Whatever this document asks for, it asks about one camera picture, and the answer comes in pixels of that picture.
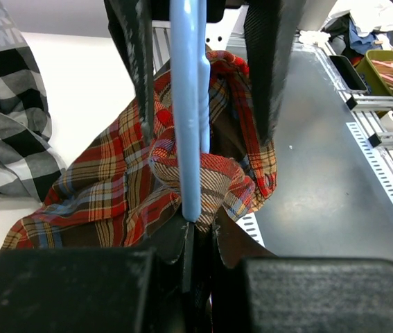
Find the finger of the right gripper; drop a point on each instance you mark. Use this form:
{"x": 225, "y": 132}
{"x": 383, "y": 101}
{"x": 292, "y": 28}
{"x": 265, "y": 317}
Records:
{"x": 130, "y": 26}
{"x": 269, "y": 27}

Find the red brown plaid shirt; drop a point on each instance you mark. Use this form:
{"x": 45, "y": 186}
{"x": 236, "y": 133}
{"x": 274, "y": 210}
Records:
{"x": 121, "y": 189}

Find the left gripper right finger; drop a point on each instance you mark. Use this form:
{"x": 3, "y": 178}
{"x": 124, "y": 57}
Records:
{"x": 255, "y": 291}

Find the pile of clothes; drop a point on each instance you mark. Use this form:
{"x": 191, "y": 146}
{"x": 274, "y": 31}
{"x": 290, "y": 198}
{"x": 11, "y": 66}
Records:
{"x": 355, "y": 27}

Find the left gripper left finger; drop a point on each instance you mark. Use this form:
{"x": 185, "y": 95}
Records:
{"x": 137, "y": 289}

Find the green bin of hangers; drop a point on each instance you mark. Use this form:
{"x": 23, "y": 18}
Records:
{"x": 376, "y": 71}

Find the black white checkered shirt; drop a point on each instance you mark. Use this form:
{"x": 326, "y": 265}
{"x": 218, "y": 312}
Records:
{"x": 28, "y": 165}

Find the light blue plastic hanger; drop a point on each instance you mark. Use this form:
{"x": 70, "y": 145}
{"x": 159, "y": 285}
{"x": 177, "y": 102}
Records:
{"x": 190, "y": 73}

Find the aluminium mounting rail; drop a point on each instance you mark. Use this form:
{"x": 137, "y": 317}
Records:
{"x": 374, "y": 140}

